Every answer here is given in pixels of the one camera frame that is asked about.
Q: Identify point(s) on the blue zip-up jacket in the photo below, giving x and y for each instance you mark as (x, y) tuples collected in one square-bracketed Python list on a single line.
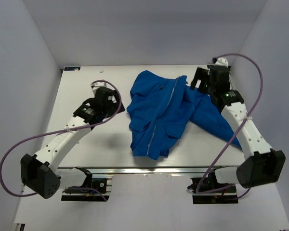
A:
[(160, 109)]

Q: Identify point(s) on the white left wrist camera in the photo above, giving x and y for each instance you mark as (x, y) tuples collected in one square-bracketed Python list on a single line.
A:
[(97, 84)]

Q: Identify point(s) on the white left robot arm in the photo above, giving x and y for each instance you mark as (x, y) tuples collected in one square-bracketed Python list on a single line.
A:
[(40, 171)]

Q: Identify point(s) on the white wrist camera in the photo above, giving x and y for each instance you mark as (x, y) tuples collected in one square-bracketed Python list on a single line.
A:
[(221, 61), (97, 84)]

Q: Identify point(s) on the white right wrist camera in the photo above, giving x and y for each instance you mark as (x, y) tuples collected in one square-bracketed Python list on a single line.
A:
[(221, 61)]

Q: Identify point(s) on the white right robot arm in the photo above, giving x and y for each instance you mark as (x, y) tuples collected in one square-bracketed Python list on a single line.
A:
[(263, 164)]

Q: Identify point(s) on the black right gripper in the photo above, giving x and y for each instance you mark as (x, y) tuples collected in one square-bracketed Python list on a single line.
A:
[(202, 75)]

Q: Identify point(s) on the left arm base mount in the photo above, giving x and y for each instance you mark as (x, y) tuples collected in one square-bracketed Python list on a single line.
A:
[(98, 191)]

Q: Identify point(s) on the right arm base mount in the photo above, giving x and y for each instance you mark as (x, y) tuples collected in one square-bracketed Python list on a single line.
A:
[(212, 193)]

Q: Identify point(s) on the aluminium table front rail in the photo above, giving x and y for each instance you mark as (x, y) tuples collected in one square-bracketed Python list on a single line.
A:
[(147, 170)]

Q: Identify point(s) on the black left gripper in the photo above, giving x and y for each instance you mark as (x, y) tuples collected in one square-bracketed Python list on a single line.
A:
[(114, 106)]

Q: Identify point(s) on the blue left corner label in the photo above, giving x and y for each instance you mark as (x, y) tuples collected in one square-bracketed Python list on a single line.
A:
[(73, 68)]

